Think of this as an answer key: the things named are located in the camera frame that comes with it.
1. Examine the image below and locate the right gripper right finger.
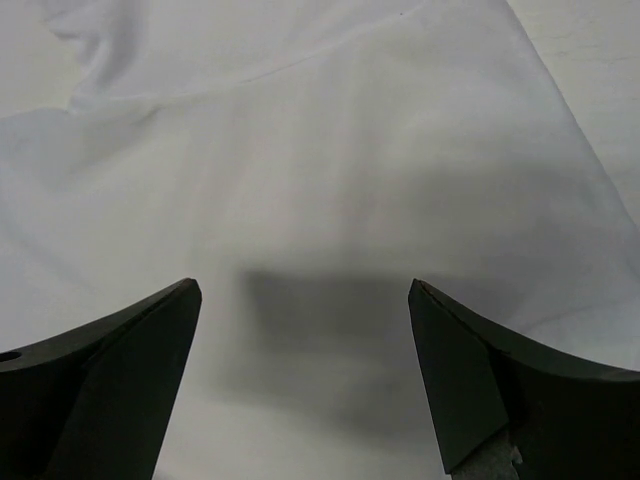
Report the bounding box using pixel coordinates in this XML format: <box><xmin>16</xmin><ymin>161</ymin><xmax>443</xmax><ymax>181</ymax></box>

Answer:
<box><xmin>408</xmin><ymin>280</ymin><xmax>639</xmax><ymax>479</ymax></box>

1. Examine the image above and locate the white t-shirt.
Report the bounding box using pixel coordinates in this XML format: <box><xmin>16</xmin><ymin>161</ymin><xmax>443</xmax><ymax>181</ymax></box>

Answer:
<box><xmin>1</xmin><ymin>1</ymin><xmax>639</xmax><ymax>479</ymax></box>

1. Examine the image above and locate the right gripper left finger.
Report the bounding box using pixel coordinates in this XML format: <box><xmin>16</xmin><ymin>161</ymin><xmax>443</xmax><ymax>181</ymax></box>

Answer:
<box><xmin>1</xmin><ymin>278</ymin><xmax>202</xmax><ymax>480</ymax></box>

